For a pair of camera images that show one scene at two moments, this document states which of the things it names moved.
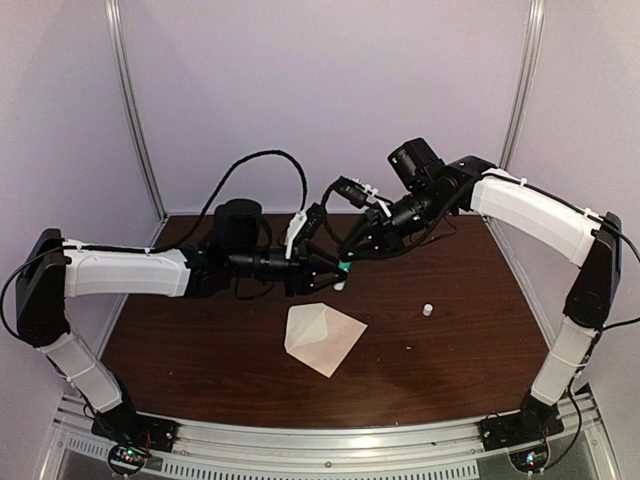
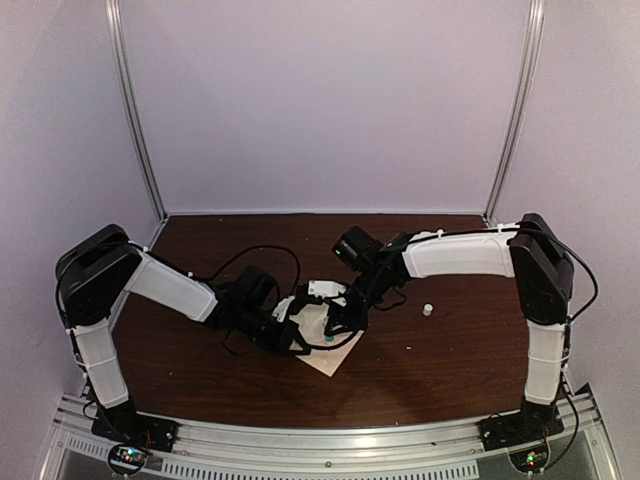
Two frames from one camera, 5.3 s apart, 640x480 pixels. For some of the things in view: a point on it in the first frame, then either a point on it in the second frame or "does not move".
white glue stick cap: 428,308 does not move
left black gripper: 302,269 to 284,340
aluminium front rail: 330,446 does not move
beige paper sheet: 320,335 does not move
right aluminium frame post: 536,14 does not move
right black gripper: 363,229 to 338,316
